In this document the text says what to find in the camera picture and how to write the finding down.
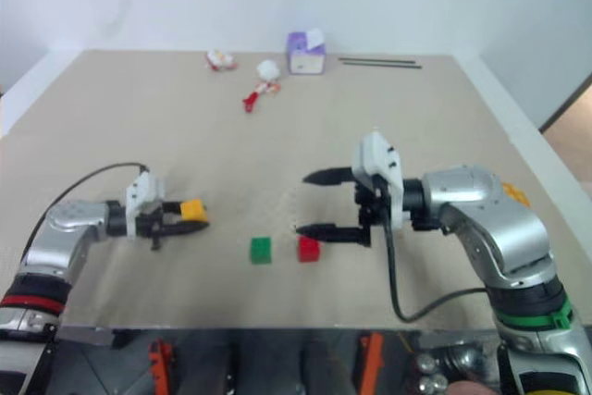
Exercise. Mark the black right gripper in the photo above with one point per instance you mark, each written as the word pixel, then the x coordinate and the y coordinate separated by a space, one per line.
pixel 370 201

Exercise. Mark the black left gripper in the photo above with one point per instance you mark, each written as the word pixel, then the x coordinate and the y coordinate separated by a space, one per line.
pixel 156 227

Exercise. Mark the yellow cube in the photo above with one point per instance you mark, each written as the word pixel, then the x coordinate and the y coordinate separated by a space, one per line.
pixel 194 210

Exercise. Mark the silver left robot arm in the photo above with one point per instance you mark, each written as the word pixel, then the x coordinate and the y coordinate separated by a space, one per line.
pixel 60 238

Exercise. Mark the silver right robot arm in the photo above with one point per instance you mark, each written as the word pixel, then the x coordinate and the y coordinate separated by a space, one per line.
pixel 499 228

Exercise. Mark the red cube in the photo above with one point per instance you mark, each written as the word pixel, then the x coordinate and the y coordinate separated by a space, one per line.
pixel 308 249

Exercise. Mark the green cube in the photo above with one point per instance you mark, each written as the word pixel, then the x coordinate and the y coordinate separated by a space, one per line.
pixel 261 250

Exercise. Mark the red toy figure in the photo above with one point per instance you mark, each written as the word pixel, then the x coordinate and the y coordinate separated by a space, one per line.
pixel 254 95

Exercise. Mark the orange clamp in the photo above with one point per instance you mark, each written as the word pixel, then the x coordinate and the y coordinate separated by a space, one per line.
pixel 372 362
pixel 159 362

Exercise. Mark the thin black rod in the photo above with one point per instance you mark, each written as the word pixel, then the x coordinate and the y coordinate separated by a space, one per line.
pixel 384 65
pixel 377 60

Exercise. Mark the crumpled white paper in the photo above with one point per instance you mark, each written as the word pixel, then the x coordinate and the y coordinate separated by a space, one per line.
pixel 268 70

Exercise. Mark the purple tissue box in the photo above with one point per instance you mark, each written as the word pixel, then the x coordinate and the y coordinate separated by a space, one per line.
pixel 305 55

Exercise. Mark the red and white toy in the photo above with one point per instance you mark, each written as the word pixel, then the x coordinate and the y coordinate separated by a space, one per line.
pixel 219 59

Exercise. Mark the orange block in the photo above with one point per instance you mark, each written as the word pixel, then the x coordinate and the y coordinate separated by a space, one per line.
pixel 515 193

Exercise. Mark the shiny silver ball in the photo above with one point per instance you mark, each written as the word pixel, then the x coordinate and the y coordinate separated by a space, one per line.
pixel 426 363

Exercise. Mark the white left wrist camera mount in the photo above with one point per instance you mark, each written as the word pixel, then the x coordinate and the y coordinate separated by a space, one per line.
pixel 144 191

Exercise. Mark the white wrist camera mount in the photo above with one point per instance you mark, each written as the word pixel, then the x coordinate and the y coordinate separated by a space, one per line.
pixel 377 154
pixel 144 191

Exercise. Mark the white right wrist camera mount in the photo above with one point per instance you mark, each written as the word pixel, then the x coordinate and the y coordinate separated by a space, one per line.
pixel 377 154

